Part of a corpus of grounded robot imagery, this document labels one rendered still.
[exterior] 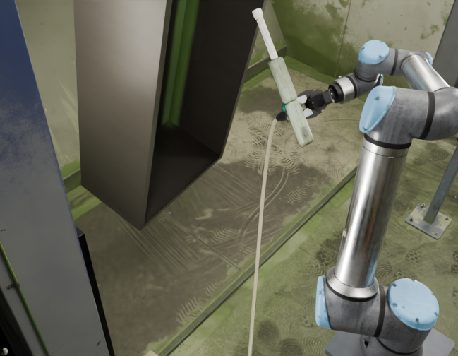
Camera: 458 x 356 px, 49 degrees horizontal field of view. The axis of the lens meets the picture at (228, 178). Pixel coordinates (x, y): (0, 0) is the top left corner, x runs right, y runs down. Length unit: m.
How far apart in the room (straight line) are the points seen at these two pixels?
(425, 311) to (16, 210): 1.10
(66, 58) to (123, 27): 1.46
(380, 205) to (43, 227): 0.81
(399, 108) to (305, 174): 1.90
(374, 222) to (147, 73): 0.79
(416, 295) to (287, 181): 1.62
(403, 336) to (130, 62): 1.13
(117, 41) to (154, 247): 1.34
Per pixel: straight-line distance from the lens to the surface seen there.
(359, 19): 3.68
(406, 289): 1.57
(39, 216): 1.01
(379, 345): 1.68
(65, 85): 2.97
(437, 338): 1.85
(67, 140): 2.94
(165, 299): 2.48
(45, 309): 1.20
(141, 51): 1.55
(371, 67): 1.81
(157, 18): 1.44
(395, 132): 1.25
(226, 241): 2.68
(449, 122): 1.28
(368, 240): 1.39
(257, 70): 3.86
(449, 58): 3.49
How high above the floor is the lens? 2.12
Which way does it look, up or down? 44 degrees down
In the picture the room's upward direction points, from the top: 3 degrees clockwise
